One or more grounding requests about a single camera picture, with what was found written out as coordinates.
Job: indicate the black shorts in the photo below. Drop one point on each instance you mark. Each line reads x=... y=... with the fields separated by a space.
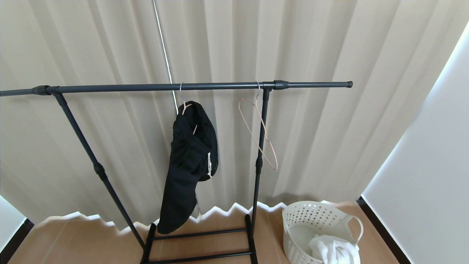
x=187 y=165

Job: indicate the pink clothes hanger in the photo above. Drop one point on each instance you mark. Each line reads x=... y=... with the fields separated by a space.
x=262 y=124
x=182 y=99

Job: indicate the white garment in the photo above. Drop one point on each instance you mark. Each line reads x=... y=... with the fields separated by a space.
x=331 y=251

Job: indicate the white laundry basket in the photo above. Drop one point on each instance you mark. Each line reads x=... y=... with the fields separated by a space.
x=315 y=216

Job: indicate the black clothes rack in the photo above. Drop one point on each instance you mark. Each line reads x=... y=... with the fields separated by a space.
x=146 y=87

